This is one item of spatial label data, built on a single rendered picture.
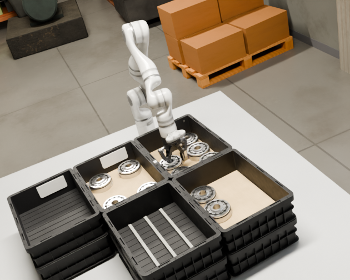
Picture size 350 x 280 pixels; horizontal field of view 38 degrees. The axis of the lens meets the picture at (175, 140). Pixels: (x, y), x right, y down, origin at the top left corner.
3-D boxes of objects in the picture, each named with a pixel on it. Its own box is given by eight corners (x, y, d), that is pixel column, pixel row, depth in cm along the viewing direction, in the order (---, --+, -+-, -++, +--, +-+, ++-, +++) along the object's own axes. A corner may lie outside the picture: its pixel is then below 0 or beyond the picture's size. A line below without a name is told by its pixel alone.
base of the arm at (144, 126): (139, 144, 268) (131, 116, 259) (154, 137, 270) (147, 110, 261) (146, 151, 260) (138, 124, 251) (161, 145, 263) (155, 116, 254)
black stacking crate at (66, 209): (16, 218, 222) (6, 198, 217) (79, 188, 231) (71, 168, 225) (37, 273, 191) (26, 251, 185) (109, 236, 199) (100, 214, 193)
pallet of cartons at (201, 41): (299, 50, 484) (291, -16, 451) (196, 91, 462) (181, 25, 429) (258, 30, 548) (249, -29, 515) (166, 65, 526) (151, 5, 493)
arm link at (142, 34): (144, 14, 216) (145, 56, 237) (123, 19, 214) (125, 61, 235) (151, 28, 211) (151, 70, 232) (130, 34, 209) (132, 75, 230)
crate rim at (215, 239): (103, 218, 194) (100, 213, 192) (171, 183, 202) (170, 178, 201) (144, 283, 161) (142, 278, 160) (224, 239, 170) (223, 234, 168)
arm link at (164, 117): (175, 115, 218) (156, 122, 217) (167, 83, 210) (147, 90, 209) (180, 122, 212) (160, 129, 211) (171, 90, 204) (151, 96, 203)
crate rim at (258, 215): (171, 183, 202) (170, 178, 201) (234, 151, 210) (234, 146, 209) (224, 239, 170) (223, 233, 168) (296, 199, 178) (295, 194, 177)
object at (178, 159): (155, 163, 225) (155, 162, 225) (174, 153, 229) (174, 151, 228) (166, 173, 217) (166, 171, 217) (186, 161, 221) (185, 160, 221)
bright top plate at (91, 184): (85, 180, 226) (85, 180, 226) (106, 171, 229) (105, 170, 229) (93, 191, 218) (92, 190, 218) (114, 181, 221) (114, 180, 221)
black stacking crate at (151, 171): (80, 188, 231) (71, 168, 225) (138, 160, 239) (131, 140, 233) (110, 235, 199) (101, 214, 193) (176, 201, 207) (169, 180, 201)
